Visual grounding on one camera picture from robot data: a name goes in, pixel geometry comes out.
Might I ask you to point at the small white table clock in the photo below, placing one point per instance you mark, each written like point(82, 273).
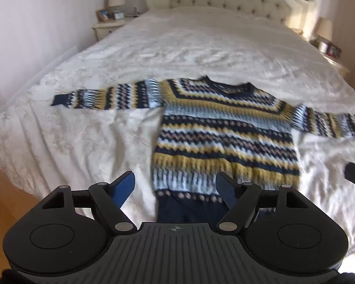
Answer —
point(117, 14)

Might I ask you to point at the cream nightstand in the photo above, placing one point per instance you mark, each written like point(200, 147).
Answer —
point(337, 63)
point(111, 26)

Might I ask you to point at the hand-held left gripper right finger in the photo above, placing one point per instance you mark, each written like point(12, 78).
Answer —
point(225, 190)

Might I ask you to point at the round metal tin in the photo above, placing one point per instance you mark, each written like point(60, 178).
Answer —
point(324, 46)

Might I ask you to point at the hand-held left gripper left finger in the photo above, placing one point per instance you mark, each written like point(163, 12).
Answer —
point(124, 185)

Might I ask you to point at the wooden picture frame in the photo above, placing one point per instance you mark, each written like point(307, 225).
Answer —
point(103, 14)

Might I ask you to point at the navy yellow patterned knit sweater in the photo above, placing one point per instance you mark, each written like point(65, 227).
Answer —
point(224, 130)

